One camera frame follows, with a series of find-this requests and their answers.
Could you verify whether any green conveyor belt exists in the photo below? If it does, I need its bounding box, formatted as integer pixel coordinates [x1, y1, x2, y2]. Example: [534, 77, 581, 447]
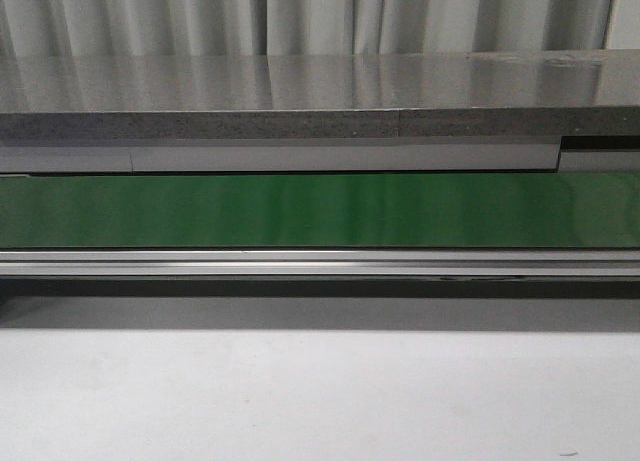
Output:
[1, 173, 639, 248]

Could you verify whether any grey stone counter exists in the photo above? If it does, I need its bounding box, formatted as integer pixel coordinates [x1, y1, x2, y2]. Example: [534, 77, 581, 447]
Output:
[1, 50, 639, 176]

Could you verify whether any white pleated curtain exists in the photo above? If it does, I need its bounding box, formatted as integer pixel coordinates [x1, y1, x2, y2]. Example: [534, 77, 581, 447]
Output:
[1, 0, 639, 57]

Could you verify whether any aluminium conveyor side rail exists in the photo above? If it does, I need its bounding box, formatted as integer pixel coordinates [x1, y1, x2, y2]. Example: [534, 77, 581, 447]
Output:
[1, 249, 639, 279]

